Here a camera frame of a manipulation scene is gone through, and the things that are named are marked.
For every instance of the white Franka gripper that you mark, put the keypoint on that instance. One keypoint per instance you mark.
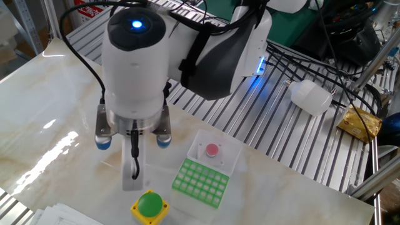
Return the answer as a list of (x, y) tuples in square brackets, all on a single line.
[(126, 162)]

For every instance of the clear pipette box green rack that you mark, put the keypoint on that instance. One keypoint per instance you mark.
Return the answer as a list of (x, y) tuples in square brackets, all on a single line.
[(200, 184)]

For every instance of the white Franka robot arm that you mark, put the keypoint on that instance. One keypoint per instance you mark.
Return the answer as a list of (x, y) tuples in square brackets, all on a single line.
[(134, 78)]

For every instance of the green button yellow box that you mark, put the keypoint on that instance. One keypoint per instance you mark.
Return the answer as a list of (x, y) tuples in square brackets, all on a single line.
[(150, 204)]

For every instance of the stack of printed paper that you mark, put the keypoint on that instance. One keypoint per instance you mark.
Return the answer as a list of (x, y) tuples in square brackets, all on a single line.
[(62, 217)]

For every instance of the red white sign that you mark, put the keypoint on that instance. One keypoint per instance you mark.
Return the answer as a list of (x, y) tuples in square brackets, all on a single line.
[(87, 7)]

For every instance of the grey perforated rack upright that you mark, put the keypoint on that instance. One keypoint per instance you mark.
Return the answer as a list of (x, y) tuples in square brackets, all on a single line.
[(28, 28)]

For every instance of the white LED bulb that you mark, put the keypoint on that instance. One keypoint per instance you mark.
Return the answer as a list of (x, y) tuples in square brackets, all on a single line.
[(312, 97)]

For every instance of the green cutting mat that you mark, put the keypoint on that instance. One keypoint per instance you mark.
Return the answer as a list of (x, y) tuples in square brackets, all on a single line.
[(287, 28)]

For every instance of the gold foil package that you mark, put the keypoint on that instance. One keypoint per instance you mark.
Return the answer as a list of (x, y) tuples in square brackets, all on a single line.
[(359, 123)]

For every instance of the black steering wheel controller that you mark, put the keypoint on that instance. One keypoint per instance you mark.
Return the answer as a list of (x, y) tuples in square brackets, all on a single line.
[(353, 43)]

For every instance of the dark blue round object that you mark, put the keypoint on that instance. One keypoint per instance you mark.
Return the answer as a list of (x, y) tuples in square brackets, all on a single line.
[(390, 128)]

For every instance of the silver wrist camera blue cap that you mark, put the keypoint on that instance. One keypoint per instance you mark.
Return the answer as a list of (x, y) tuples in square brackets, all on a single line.
[(165, 125), (101, 125)]

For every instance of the red push button switch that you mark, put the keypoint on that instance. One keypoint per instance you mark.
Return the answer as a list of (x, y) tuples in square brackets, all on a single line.
[(212, 150)]

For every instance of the aluminium frame beam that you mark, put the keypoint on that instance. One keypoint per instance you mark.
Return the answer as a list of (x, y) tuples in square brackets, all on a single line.
[(375, 181)]

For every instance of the aluminium frame post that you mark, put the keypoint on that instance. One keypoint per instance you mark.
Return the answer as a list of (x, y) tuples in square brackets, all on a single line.
[(375, 62)]

